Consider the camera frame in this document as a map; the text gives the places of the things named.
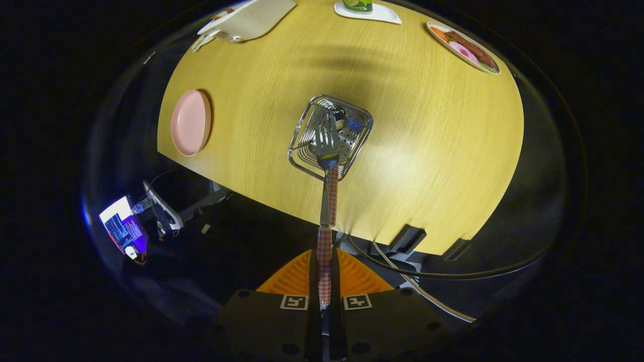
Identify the cream white toaster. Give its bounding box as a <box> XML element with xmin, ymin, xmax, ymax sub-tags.
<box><xmin>197</xmin><ymin>0</ymin><xmax>297</xmax><ymax>43</ymax></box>

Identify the pink round food slice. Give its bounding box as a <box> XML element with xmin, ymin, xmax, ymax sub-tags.
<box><xmin>448</xmin><ymin>41</ymin><xmax>479</xmax><ymax>64</ymax></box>

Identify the perforated metal drain basket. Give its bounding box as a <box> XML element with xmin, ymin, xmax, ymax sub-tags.
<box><xmin>288</xmin><ymin>95</ymin><xmax>374</xmax><ymax>182</ymax></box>

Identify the brown meat slab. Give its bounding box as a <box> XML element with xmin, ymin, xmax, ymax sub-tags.
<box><xmin>446</xmin><ymin>31</ymin><xmax>496</xmax><ymax>69</ymax></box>

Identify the divided white snack dish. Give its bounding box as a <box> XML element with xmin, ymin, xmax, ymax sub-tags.
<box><xmin>191</xmin><ymin>30</ymin><xmax>222</xmax><ymax>53</ymax></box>

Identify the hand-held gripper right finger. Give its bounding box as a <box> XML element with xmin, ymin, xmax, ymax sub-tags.
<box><xmin>330</xmin><ymin>247</ymin><xmax>449</xmax><ymax>362</ymax></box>

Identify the open laptop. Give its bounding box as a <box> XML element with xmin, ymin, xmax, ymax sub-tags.
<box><xmin>99</xmin><ymin>180</ymin><xmax>183</xmax><ymax>263</ymax></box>

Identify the white plate of food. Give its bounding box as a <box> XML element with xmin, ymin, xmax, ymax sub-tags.
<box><xmin>426</xmin><ymin>21</ymin><xmax>501</xmax><ymax>75</ymax></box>

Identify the grey table leg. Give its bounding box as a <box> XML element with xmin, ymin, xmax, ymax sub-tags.
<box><xmin>179</xmin><ymin>181</ymin><xmax>233</xmax><ymax>223</ymax></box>

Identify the pink plate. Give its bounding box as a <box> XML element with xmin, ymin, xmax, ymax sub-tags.
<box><xmin>171</xmin><ymin>89</ymin><xmax>212</xmax><ymax>157</ymax></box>

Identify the black cable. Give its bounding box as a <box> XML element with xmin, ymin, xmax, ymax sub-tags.
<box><xmin>349</xmin><ymin>234</ymin><xmax>550</xmax><ymax>280</ymax></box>

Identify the fork with red checked handle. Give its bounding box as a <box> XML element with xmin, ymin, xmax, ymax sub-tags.
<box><xmin>313</xmin><ymin>113</ymin><xmax>341</xmax><ymax>308</ymax></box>

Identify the spoon with red checked handle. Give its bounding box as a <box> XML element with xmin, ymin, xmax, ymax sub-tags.
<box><xmin>327</xmin><ymin>108</ymin><xmax>350</xmax><ymax>227</ymax></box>

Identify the white coaster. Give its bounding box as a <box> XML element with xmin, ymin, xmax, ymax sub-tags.
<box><xmin>334</xmin><ymin>1</ymin><xmax>403</xmax><ymax>25</ymax></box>

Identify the white cable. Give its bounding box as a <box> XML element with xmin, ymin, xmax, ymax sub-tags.
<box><xmin>372</xmin><ymin>241</ymin><xmax>476</xmax><ymax>323</ymax></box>

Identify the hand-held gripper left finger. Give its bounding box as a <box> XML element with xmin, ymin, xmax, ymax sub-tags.
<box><xmin>211</xmin><ymin>248</ymin><xmax>320</xmax><ymax>362</ymax></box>

